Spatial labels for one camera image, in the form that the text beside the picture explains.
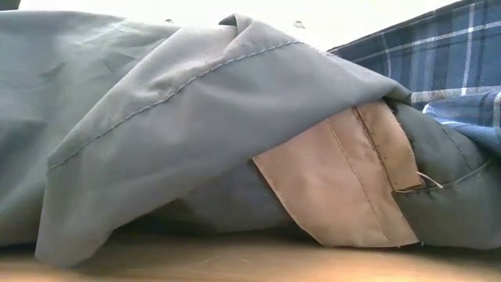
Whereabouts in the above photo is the grey-brown garment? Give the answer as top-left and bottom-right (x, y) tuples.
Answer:
(0, 9), (412, 269)

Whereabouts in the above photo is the dark green garment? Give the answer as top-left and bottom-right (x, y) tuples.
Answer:
(252, 99), (501, 251)

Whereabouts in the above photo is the blue plaid shirt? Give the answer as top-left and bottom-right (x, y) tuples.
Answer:
(327, 0), (501, 157)

